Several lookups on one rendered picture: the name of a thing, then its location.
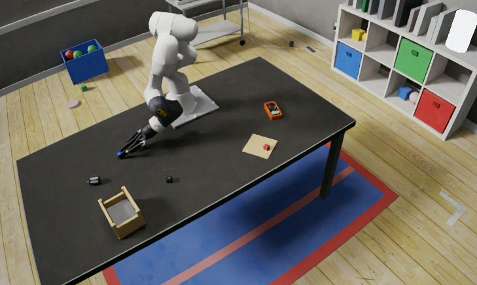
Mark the beige flat mat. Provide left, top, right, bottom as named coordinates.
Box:
left=242, top=134, right=277, bottom=159

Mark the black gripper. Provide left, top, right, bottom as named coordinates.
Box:
left=117, top=122, right=158, bottom=159

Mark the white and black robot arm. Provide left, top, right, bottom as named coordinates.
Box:
left=144, top=12, right=198, bottom=133

